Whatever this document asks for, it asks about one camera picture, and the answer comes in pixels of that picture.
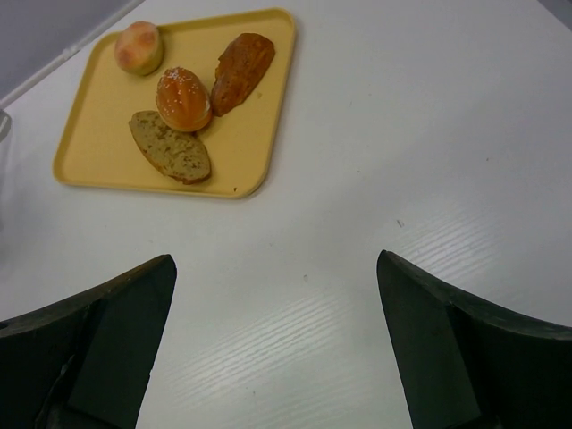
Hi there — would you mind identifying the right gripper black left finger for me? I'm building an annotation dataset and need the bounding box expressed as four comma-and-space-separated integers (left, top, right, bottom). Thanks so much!
1, 255, 177, 428

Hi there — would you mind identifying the dark brown oblong loaf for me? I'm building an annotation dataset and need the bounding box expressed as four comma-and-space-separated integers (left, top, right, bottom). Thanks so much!
211, 33, 275, 117

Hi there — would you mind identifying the sesame glazed bun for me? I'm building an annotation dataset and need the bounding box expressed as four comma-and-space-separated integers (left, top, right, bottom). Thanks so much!
156, 67, 213, 132

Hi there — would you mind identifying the sugared ring donut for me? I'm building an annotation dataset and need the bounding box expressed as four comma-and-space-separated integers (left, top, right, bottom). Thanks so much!
0, 110, 12, 142

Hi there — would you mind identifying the grainy oval bread slice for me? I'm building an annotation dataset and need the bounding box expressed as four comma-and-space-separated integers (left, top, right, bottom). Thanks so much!
129, 111, 212, 185

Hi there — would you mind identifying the round pale bread roll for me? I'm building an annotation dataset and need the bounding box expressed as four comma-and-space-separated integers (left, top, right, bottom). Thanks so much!
114, 21, 164, 76

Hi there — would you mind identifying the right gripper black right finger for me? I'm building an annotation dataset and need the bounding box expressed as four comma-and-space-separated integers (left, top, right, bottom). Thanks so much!
376, 250, 571, 428

